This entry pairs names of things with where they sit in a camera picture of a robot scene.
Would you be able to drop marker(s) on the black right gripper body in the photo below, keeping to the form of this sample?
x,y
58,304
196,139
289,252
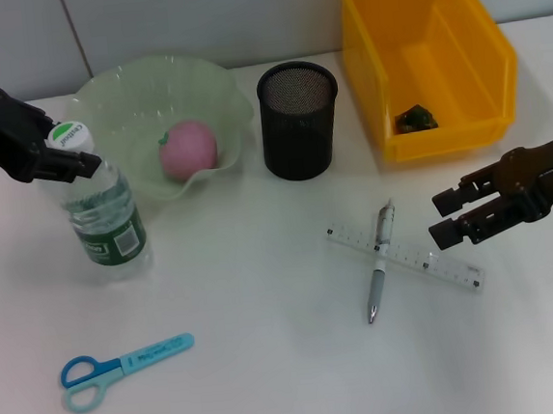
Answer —
x,y
544,171

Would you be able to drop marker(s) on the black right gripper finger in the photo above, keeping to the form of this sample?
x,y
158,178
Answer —
x,y
448,200
446,235

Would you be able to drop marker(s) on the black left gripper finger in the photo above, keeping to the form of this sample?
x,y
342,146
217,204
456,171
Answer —
x,y
47,123
69,166

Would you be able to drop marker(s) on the clear green-label water bottle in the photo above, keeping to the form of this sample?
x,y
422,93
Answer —
x,y
108,221

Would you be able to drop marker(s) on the green plastic wrapper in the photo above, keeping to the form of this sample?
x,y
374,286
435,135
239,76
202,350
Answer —
x,y
414,120

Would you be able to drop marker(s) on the pink toy peach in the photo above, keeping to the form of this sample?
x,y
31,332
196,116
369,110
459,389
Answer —
x,y
189,149

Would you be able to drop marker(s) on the transparent plastic ruler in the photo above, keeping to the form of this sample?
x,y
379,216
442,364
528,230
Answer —
x,y
446,265

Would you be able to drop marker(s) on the grey white ballpoint pen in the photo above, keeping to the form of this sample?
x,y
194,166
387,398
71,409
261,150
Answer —
x,y
376,285

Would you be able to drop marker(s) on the translucent green fruit plate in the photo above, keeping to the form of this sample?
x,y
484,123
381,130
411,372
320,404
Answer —
x,y
160,96

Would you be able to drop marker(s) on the black mesh pen holder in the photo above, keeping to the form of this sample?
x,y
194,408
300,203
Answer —
x,y
299,132

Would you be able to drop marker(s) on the blue teal scissors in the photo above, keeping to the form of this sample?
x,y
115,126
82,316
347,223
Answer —
x,y
139,357

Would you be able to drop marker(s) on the yellow plastic bin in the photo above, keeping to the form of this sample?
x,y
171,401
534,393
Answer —
x,y
435,33

